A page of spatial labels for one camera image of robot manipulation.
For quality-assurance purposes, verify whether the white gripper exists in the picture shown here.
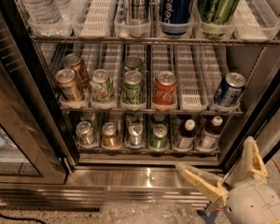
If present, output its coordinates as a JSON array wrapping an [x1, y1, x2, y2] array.
[[175, 136, 280, 224]]

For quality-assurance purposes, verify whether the red coke can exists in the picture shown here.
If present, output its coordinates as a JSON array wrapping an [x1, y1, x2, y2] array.
[[153, 71, 177, 105]]

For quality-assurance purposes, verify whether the right fridge door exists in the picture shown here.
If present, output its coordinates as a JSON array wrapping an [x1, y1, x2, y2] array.
[[219, 46, 280, 184]]

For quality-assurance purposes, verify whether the blue pepsi can middle shelf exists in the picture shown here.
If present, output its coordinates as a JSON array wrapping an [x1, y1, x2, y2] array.
[[214, 72, 246, 107]]

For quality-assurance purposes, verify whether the blue pepsi can shelf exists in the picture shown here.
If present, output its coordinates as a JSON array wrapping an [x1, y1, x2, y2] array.
[[214, 72, 246, 107], [159, 0, 194, 35]]

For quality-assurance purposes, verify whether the green can bottom shelf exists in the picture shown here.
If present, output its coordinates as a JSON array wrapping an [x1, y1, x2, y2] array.
[[150, 124, 168, 149]]

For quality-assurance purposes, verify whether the silver can bottom shelf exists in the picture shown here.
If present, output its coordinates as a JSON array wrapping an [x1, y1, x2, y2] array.
[[129, 123, 143, 147]]

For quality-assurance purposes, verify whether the silver can shelf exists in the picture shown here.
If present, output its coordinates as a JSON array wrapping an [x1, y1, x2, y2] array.
[[129, 123, 143, 147], [128, 0, 149, 25]]

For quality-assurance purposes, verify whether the gold can bottom shelf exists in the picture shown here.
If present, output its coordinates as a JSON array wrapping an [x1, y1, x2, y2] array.
[[102, 122, 119, 148]]

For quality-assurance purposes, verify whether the green can front middle shelf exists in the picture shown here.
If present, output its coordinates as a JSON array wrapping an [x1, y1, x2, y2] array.
[[122, 70, 144, 105]]

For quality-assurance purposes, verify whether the green can rear middle shelf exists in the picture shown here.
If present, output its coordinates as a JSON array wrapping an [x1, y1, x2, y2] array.
[[123, 55, 143, 72]]

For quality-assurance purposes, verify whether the green silver can bottom left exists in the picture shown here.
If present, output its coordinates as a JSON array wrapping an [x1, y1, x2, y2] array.
[[76, 121, 96, 147]]

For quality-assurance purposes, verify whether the white green can middle shelf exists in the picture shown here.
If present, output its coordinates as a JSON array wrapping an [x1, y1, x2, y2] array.
[[91, 69, 115, 103]]

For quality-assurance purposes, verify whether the green can top shelf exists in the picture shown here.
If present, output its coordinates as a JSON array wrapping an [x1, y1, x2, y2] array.
[[197, 0, 240, 39]]

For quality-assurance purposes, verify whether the blue pepsi can top shelf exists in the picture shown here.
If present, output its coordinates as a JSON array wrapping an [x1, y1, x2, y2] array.
[[159, 0, 194, 35]]

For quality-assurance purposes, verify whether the gold brown can front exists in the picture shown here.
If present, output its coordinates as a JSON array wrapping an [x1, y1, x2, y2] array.
[[55, 68, 84, 102]]

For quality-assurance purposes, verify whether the gold brown can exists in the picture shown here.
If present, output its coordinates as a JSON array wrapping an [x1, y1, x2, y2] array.
[[55, 68, 84, 102], [63, 53, 89, 91]]

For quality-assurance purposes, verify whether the gold brown can rear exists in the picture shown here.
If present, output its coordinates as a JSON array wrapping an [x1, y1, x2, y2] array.
[[63, 53, 89, 91]]

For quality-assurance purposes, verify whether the silver can top shelf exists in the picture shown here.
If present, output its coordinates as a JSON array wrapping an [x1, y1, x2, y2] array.
[[128, 0, 149, 25]]

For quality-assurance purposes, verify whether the left fridge glass door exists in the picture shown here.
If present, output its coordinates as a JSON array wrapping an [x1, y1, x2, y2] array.
[[0, 0, 66, 184]]

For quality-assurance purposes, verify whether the dark bottle white cap right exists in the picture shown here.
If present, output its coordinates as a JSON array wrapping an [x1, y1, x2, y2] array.
[[199, 116, 223, 149]]

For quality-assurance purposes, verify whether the dark bottle white cap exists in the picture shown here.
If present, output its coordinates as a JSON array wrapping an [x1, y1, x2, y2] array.
[[177, 119, 196, 149], [199, 116, 223, 149]]

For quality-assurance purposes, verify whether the dark bottle white cap left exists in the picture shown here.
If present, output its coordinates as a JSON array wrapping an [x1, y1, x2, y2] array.
[[177, 119, 196, 149]]

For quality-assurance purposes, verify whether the crumpled clear plastic bag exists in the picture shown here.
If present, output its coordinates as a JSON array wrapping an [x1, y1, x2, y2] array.
[[99, 202, 205, 224]]

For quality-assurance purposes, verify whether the clear water bottle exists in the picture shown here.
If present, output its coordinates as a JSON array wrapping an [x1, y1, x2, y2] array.
[[21, 0, 63, 24]]

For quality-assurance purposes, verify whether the middle wire shelf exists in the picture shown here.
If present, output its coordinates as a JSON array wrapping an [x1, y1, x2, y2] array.
[[61, 107, 244, 116]]

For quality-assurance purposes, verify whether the wire shelf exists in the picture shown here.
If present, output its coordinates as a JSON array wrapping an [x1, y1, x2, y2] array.
[[61, 107, 244, 116], [30, 35, 280, 47]]

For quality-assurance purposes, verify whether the top wire shelf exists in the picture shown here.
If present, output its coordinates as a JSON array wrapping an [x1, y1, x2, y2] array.
[[30, 35, 280, 47]]

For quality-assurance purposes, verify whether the black cable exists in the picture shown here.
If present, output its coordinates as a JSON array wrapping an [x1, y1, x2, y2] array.
[[0, 204, 48, 224]]

